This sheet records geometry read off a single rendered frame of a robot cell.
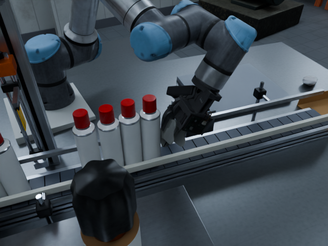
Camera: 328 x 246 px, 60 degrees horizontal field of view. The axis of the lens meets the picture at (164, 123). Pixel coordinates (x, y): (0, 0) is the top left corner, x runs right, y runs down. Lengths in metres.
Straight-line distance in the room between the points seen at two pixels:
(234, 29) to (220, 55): 0.06
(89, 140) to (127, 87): 0.57
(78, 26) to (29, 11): 2.98
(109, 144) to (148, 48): 0.25
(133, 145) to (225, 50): 0.31
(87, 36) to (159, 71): 0.40
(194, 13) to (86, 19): 0.45
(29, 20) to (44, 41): 2.97
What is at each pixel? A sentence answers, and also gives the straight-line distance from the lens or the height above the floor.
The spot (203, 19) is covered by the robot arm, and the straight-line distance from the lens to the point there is 0.67.
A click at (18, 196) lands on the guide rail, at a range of 0.75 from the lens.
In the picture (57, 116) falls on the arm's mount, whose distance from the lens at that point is 1.06.
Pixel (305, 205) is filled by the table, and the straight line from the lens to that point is 0.85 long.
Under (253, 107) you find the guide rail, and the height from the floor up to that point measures 0.96.
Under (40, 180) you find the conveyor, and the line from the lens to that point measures 0.81.
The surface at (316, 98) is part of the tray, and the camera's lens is 1.24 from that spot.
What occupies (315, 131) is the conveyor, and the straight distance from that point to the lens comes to 1.01.
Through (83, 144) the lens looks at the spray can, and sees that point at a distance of 0.67.
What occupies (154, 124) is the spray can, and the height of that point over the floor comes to 1.02.
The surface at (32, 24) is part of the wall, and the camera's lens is 4.04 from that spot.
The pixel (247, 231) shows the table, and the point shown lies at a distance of 0.75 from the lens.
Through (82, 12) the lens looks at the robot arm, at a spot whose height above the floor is 1.16.
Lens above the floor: 1.46
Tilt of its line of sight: 39 degrees down
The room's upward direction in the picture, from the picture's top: straight up
